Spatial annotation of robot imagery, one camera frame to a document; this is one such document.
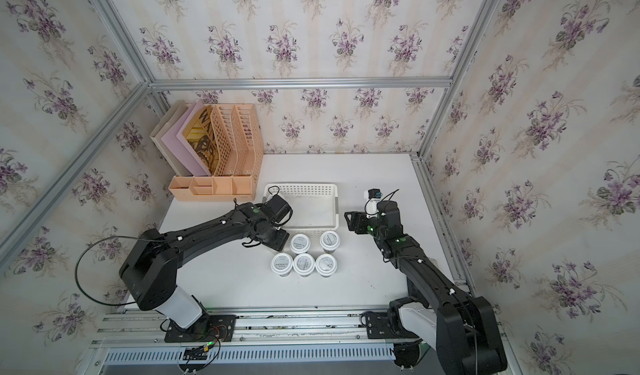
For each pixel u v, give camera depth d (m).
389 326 0.73
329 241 0.86
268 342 0.72
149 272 0.43
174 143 0.88
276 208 0.69
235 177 1.01
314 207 1.01
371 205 0.75
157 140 0.86
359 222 0.74
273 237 0.76
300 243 0.84
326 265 0.80
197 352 0.71
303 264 0.80
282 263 0.80
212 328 0.72
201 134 0.98
